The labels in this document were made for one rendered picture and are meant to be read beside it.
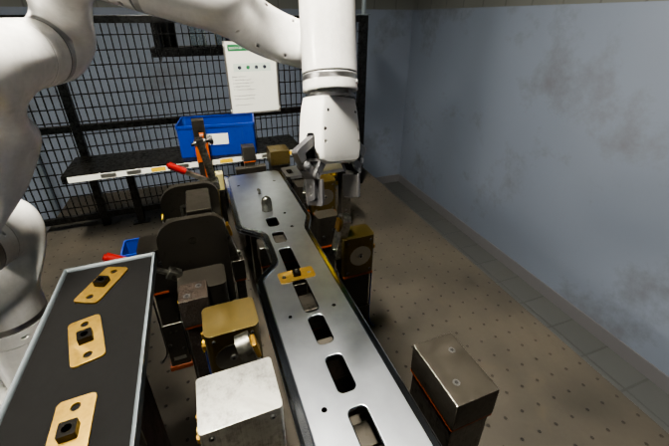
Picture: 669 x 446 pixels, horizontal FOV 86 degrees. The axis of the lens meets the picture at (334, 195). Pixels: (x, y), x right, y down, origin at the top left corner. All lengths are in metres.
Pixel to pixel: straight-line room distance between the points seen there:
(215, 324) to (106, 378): 0.19
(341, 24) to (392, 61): 2.89
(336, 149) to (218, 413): 0.38
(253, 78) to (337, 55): 1.18
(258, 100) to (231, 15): 1.17
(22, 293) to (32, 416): 0.45
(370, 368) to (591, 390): 0.68
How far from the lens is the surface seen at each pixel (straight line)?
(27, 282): 0.97
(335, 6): 0.56
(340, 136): 0.54
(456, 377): 0.66
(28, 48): 0.66
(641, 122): 2.10
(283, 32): 0.66
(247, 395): 0.53
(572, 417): 1.13
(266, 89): 1.72
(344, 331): 0.74
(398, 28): 3.44
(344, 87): 0.54
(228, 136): 1.53
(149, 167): 1.54
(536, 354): 1.22
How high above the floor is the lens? 1.54
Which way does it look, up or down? 26 degrees down
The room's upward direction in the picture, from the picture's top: straight up
